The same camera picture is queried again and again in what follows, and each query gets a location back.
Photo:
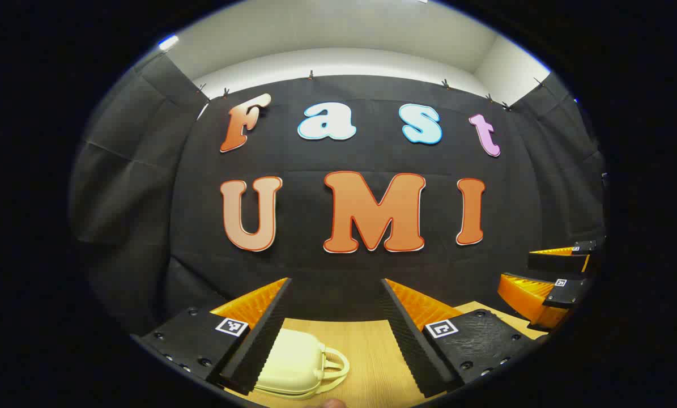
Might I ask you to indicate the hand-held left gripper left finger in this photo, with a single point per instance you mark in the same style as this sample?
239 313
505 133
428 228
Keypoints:
264 340

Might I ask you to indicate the ceiling light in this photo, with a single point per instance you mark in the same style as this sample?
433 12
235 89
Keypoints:
168 42

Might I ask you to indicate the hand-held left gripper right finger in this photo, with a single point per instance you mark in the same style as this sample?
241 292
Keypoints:
409 345

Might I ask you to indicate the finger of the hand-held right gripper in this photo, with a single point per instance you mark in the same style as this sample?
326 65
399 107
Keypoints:
556 262
567 292

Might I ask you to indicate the pale yellow suitcase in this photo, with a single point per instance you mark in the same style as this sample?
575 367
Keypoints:
293 362

